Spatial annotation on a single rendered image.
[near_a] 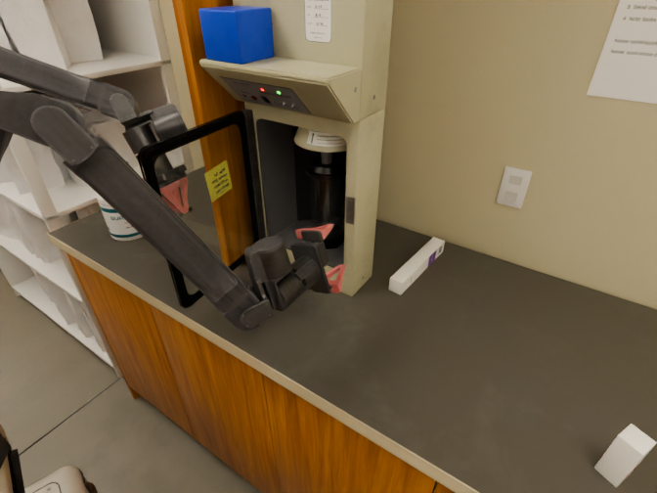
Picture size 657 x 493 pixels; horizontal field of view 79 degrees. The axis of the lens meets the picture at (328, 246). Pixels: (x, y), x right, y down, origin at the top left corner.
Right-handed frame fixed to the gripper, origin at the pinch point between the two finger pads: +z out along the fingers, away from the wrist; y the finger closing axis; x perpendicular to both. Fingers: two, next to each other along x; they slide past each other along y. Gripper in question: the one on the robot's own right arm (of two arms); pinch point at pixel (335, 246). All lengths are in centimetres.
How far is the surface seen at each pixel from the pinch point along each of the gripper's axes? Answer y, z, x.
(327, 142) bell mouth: 19.0, 14.7, 6.6
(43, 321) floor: -49, -16, 219
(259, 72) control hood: 36.3, 0.1, 6.0
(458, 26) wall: 35, 55, -12
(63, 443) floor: -76, -46, 140
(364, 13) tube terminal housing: 40.3, 11.7, -11.4
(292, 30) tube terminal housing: 42.1, 11.5, 4.9
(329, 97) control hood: 28.9, 3.0, -6.2
